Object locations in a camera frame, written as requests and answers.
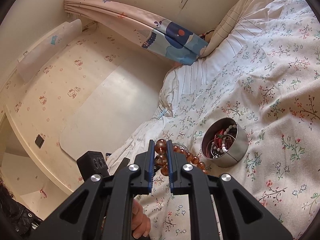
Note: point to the person's left hand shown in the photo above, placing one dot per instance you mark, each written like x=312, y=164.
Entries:
x=140, y=223

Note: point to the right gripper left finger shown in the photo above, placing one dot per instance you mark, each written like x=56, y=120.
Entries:
x=130, y=181

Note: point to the beige checked pillow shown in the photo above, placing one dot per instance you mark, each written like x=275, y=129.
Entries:
x=244, y=21

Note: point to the black leather jacket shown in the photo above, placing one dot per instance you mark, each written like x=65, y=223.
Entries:
x=24, y=221

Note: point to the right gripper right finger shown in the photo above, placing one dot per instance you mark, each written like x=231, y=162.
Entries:
x=204, y=195

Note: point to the floral bed sheet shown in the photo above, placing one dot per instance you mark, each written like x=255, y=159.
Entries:
x=262, y=72

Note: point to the blue cartoon curtain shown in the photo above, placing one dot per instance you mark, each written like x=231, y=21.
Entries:
x=148, y=30

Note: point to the round silver metal tin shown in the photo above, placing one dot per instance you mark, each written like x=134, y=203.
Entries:
x=225, y=143

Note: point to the black wall switch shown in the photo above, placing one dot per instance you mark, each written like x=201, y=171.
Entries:
x=39, y=141

